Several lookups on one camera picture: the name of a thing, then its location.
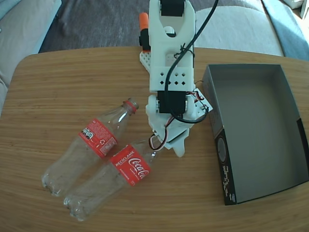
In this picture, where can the clear bottle red label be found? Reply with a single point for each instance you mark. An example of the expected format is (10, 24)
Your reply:
(131, 168)
(99, 140)

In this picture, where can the grey cardboard box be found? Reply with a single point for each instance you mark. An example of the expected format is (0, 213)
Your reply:
(253, 133)

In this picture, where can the orange black clamp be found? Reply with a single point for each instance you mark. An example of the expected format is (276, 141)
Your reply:
(144, 21)

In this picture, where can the dark grey rug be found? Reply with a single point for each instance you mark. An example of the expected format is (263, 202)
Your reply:
(96, 24)

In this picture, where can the light grey sofa cushion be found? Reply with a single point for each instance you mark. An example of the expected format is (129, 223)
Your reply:
(241, 31)

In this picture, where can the beige sofa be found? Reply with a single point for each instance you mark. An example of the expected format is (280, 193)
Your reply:
(21, 43)

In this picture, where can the blue grey cushion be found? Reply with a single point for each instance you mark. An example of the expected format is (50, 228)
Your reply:
(289, 31)

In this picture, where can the light blue cushion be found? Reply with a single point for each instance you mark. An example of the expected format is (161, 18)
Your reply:
(6, 7)

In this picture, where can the white camera plate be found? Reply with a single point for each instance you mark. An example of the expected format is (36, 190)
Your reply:
(201, 100)

